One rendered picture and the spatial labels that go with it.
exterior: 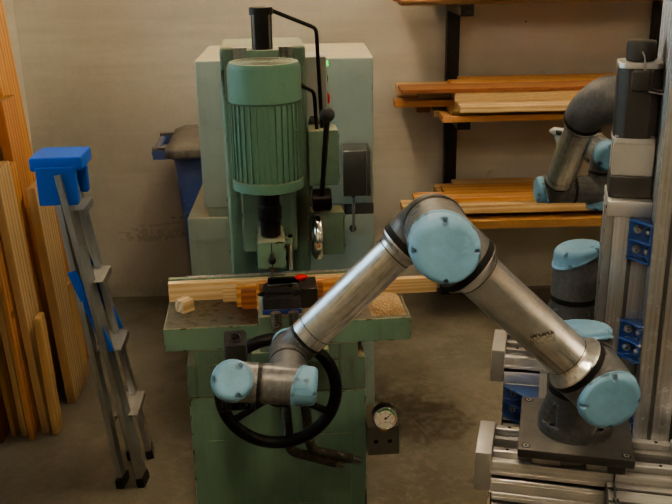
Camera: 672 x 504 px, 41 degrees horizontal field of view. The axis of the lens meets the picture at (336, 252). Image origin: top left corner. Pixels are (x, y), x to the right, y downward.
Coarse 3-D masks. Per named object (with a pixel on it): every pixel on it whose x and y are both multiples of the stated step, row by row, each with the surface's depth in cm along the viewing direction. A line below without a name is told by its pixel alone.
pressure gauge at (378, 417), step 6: (384, 402) 221; (378, 408) 219; (384, 408) 219; (390, 408) 219; (372, 414) 221; (378, 414) 219; (384, 414) 220; (396, 414) 220; (378, 420) 220; (384, 420) 220; (390, 420) 220; (396, 420) 220; (378, 426) 220; (384, 426) 221; (390, 426) 221
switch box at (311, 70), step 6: (306, 54) 244; (312, 54) 243; (306, 60) 239; (312, 60) 239; (324, 60) 239; (306, 66) 240; (312, 66) 240; (324, 66) 240; (306, 72) 240; (312, 72) 240; (324, 72) 240; (306, 78) 241; (312, 78) 241; (324, 78) 241; (306, 84) 241; (312, 84) 241; (324, 84) 242; (306, 90) 242; (324, 90) 242; (324, 96) 243; (312, 102) 243; (318, 102) 243; (324, 102) 243; (312, 108) 243; (318, 108) 243; (312, 114) 244; (318, 114) 244
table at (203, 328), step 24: (168, 312) 224; (192, 312) 223; (216, 312) 223; (240, 312) 223; (408, 312) 221; (168, 336) 214; (192, 336) 215; (216, 336) 216; (336, 336) 218; (360, 336) 219; (384, 336) 220; (408, 336) 220; (264, 360) 208; (312, 360) 209
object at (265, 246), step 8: (264, 240) 223; (272, 240) 222; (280, 240) 222; (264, 248) 222; (272, 248) 222; (280, 248) 222; (264, 256) 222; (280, 256) 223; (264, 264) 223; (280, 264) 223
